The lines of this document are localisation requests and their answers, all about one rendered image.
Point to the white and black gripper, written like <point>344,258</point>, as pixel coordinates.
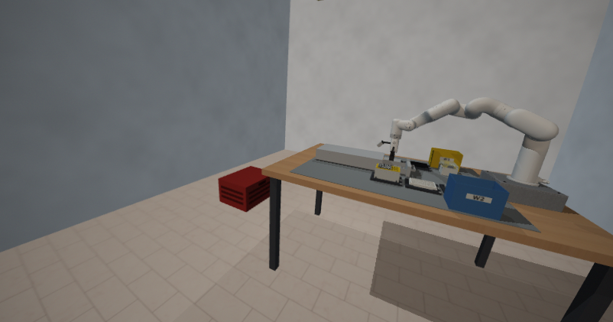
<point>393,148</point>

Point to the blue open-top bin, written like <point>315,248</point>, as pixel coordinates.
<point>481,197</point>

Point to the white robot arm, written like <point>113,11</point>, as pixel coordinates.
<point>538,131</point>

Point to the yellow open-top bin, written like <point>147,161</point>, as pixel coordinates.
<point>437,154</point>

